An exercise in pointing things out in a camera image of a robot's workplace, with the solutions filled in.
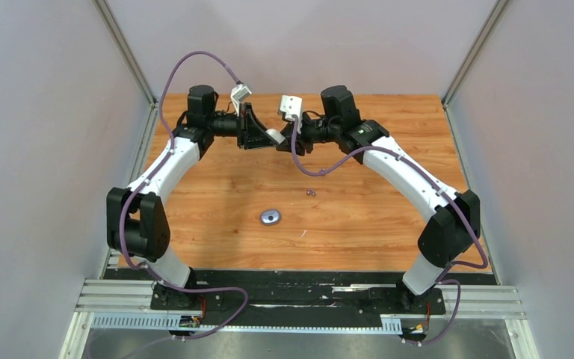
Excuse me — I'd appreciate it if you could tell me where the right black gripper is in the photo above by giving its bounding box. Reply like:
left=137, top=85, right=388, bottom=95
left=279, top=111, right=342, bottom=154

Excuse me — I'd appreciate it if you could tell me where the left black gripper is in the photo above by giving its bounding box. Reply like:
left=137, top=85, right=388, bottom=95
left=207, top=102, right=278, bottom=151

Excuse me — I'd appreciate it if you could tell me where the purple earbud charging case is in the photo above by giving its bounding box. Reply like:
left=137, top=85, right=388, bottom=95
left=259, top=209, right=282, bottom=226

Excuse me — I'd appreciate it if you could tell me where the white earbud charging case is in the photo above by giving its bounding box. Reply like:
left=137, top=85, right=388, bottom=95
left=265, top=129, right=286, bottom=146

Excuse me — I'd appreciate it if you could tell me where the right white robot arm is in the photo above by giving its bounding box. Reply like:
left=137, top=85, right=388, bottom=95
left=273, top=85, right=489, bottom=313

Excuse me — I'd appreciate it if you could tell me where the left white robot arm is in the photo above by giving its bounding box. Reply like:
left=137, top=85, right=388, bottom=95
left=106, top=84, right=285, bottom=309

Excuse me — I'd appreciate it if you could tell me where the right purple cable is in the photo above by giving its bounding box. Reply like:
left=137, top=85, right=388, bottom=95
left=289, top=117, right=489, bottom=346

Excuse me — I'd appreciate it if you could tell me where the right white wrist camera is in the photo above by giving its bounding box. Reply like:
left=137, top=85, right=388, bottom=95
left=278, top=94, right=303, bottom=134

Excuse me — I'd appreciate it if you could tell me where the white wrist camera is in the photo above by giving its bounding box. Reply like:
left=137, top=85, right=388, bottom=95
left=230, top=82, right=252, bottom=116
left=278, top=94, right=303, bottom=134

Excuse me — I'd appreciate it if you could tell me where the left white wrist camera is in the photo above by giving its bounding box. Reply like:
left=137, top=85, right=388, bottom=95
left=230, top=82, right=252, bottom=116

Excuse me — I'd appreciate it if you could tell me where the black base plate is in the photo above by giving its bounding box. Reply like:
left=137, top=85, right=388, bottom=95
left=150, top=269, right=445, bottom=328

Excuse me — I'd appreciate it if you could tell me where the aluminium frame rail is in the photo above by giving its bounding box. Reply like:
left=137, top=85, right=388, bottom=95
left=61, top=280, right=539, bottom=358

